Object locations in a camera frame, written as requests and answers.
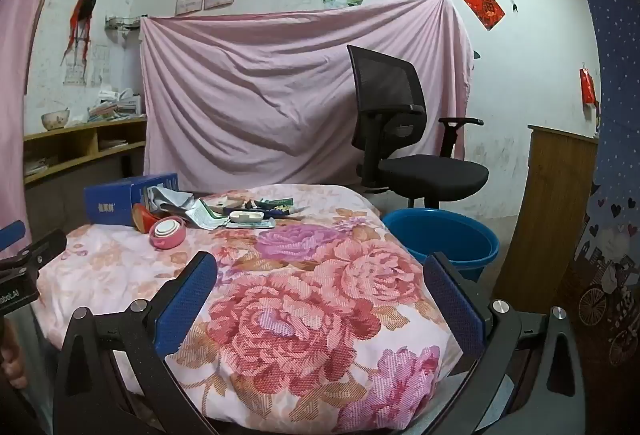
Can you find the white paper packet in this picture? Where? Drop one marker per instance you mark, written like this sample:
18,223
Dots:
202,215

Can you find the person's left hand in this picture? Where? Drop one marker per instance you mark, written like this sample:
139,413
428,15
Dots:
15,367

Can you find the blue dotted curtain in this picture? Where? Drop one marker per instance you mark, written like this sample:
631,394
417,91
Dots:
615,115

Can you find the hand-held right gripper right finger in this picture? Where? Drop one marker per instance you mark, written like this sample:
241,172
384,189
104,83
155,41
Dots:
452,305

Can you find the blue cardboard box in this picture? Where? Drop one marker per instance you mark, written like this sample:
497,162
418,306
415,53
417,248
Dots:
107,205

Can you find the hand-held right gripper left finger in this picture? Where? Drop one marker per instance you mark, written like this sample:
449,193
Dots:
185,305

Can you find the beige cardboard piece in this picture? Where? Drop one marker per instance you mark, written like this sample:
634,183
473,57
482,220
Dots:
225,201

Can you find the green packet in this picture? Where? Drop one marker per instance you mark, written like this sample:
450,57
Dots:
277,203

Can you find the pink curtain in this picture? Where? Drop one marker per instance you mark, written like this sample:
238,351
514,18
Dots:
30,15

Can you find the blue white packet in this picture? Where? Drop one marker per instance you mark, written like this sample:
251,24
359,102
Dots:
280,215

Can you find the white plastic case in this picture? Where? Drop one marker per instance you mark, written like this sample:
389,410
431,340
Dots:
246,216

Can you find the blue plastic bucket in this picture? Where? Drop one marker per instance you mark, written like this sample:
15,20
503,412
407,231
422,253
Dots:
440,240

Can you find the red tassel wall decoration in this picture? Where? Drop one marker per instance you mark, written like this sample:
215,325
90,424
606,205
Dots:
82,20

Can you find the wooden cabinet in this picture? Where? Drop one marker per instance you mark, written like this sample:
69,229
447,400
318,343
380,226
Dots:
555,215

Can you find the metal wall rack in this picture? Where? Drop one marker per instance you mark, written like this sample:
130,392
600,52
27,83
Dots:
122,22

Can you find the red wrapper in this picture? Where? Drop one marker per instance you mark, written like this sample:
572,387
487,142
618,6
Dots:
142,219

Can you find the pink hanging sheet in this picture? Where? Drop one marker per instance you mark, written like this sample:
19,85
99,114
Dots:
250,105

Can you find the floral ceramic bowl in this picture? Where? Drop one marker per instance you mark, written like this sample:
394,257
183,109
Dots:
54,120

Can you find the black mesh office chair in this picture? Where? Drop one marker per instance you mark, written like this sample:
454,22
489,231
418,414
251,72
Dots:
430,175

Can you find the red square paper decoration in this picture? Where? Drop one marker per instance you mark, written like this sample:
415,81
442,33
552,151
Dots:
482,5

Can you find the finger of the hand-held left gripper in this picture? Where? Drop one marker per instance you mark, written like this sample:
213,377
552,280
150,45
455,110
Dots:
45,247
12,235

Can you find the pink round container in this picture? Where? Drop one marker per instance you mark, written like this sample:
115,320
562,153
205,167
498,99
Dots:
169,232

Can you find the wooden shelf unit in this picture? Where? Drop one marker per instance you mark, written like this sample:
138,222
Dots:
75,140

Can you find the red hanging envelope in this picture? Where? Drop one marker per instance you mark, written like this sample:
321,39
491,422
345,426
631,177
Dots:
588,85

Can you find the papers in shelf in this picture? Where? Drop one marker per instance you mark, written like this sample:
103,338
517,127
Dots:
40,165
112,144

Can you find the stack of books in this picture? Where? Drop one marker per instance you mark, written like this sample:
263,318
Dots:
117,107

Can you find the floral printed blanket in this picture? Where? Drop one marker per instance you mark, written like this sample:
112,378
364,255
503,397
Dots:
300,315

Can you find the white paper wall calendar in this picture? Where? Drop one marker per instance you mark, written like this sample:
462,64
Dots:
95,65

